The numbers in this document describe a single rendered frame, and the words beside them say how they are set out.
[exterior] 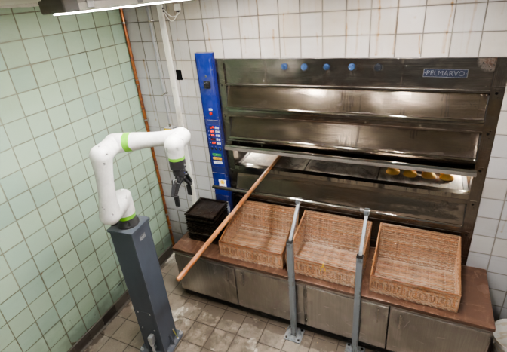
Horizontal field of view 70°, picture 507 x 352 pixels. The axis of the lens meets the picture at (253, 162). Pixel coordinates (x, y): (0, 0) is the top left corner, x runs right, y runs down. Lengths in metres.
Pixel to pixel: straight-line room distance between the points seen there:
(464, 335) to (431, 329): 0.19
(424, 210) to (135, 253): 2.08
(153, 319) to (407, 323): 1.82
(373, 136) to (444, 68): 0.62
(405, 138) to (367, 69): 0.54
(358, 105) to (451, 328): 1.58
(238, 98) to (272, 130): 0.38
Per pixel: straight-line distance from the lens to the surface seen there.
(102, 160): 2.17
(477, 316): 2.87
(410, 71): 2.57
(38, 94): 2.84
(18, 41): 2.79
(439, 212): 2.95
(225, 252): 3.08
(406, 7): 2.50
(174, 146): 2.00
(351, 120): 2.69
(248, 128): 2.97
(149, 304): 2.93
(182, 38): 3.06
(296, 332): 3.24
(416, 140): 2.70
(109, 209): 2.34
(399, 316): 2.86
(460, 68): 2.57
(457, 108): 2.62
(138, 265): 2.70
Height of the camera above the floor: 2.58
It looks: 26 degrees down
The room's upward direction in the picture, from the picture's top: 5 degrees counter-clockwise
